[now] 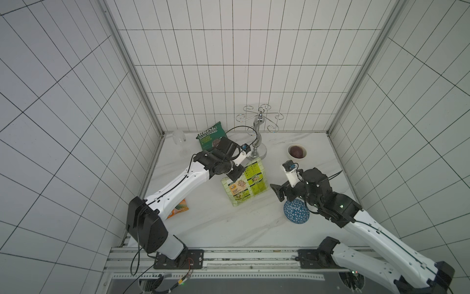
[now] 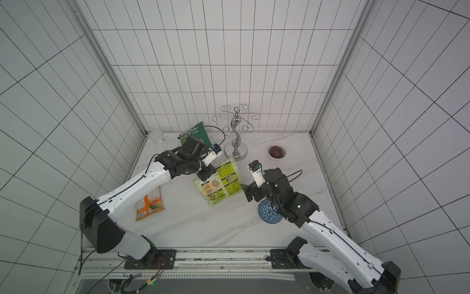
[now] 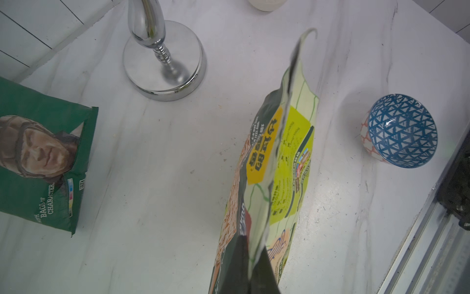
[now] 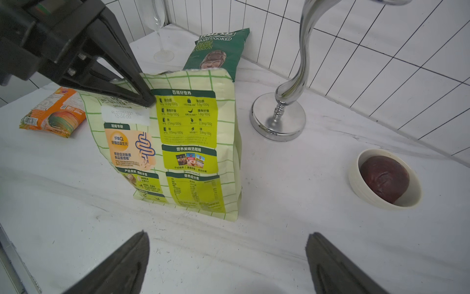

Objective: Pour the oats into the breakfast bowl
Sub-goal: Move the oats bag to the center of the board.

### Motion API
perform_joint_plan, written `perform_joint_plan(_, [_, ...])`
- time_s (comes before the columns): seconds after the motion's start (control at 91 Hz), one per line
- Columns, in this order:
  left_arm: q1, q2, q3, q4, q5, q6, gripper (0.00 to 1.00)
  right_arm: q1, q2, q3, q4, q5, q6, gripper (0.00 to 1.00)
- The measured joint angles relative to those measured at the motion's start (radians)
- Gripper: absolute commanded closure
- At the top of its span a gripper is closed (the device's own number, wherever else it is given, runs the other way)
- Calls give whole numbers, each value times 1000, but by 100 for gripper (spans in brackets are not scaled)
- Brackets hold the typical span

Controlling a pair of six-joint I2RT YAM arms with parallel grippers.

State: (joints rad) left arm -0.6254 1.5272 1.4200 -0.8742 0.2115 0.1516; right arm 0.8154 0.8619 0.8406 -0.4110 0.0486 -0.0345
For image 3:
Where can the green oats bag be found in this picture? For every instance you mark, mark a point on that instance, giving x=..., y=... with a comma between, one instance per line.
x=270, y=183

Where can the blue patterned breakfast bowl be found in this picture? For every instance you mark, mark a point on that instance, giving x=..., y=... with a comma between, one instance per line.
x=400, y=131

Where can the chrome mug tree stand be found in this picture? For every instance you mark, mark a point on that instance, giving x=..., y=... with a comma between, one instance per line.
x=164, y=60

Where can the white cup with dark drink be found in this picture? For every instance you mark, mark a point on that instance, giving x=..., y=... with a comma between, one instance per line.
x=267, y=5

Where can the green crisps bag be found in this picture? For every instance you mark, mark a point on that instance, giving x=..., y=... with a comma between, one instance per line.
x=45, y=148

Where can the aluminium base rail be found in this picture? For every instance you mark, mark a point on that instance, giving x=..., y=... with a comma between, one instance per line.
x=435, y=257

